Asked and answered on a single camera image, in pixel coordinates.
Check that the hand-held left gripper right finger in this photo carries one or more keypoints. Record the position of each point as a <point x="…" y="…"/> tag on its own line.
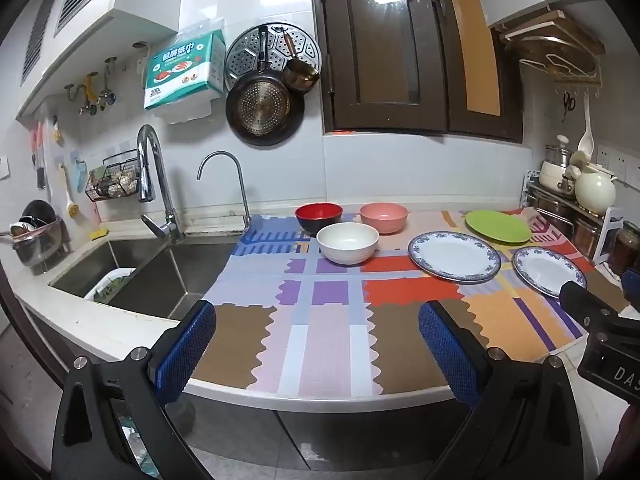
<point x="445" y="355"/>

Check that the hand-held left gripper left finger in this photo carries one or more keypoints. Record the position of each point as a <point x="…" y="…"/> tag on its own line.
<point x="186" y="350"/>

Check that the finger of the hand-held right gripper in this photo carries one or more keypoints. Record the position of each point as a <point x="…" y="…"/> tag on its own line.
<point x="633" y="287"/>
<point x="580" y="302"/>

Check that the blue-rimmed white plate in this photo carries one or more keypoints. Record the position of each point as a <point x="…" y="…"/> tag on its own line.
<point x="452" y="257"/>
<point x="542" y="270"/>

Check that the green plate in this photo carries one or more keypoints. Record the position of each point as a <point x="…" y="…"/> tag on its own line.
<point x="497" y="226"/>

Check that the white bowl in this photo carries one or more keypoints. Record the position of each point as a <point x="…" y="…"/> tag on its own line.
<point x="347" y="245"/>

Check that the pink bowl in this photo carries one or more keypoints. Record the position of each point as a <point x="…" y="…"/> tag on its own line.
<point x="384" y="220"/>

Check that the red and black bowl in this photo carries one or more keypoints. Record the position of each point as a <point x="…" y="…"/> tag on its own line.
<point x="318" y="212"/>

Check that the person's right forearm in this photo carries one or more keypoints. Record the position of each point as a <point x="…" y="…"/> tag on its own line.
<point x="630" y="440"/>

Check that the glass jar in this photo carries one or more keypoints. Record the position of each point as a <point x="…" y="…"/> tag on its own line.
<point x="627" y="250"/>

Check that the metal pot shelf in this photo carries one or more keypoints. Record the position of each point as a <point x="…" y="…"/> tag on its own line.
<point x="615" y="225"/>

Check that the copper brown pot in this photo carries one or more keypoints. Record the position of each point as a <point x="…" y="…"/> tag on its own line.
<point x="587" y="235"/>

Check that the stainless steel sink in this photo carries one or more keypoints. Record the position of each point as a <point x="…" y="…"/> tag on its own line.
<point x="150" y="270"/>

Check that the steel pot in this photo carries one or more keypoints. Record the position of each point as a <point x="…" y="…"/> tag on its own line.
<point x="552" y="210"/>

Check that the white colander with greens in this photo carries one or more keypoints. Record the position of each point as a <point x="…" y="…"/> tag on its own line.
<point x="107" y="287"/>

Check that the cream ceramic kettle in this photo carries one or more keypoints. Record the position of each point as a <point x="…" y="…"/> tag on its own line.
<point x="595" y="192"/>

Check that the colourful patchwork mat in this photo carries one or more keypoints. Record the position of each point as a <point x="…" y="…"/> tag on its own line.
<point x="325" y="340"/>

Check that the cream pot with lid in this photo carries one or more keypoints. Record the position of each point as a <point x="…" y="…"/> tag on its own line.
<point x="550" y="172"/>

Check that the yellow sponge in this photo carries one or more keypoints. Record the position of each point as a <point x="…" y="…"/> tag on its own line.
<point x="99" y="234"/>

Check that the white rice paddle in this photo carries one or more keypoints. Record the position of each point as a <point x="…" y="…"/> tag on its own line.
<point x="586" y="140"/>

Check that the thin gooseneck faucet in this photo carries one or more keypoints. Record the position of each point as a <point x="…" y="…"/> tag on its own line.
<point x="242" y="195"/>

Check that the white dish brush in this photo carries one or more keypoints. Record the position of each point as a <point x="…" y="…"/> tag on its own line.
<point x="72" y="207"/>

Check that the tall chrome pull-out faucet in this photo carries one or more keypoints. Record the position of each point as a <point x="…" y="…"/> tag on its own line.
<point x="150" y="170"/>

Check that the metal dish drainer basket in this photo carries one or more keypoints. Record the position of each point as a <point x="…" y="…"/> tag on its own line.
<point x="30" y="250"/>

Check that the black scissors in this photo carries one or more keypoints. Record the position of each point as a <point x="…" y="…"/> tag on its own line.
<point x="567" y="105"/>

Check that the black frying pan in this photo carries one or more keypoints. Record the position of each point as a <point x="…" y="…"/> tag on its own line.
<point x="265" y="110"/>

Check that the wooden cutting board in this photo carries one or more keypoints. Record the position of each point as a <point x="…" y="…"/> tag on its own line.
<point x="550" y="35"/>

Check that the green paper towel pack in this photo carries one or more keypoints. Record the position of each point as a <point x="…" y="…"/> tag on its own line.
<point x="180" y="70"/>

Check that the small copper ladle pot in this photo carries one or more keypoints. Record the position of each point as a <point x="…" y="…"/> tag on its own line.
<point x="300" y="76"/>

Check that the brown framed window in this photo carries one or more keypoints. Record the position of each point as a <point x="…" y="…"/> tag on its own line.
<point x="385" y="45"/>

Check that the round metal steamer rack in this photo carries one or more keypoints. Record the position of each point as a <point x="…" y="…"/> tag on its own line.
<point x="302" y="40"/>

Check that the white wall outlet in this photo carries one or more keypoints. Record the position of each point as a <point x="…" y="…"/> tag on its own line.
<point x="622" y="165"/>

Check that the wall water valve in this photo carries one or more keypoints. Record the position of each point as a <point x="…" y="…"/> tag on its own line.
<point x="90" y="92"/>

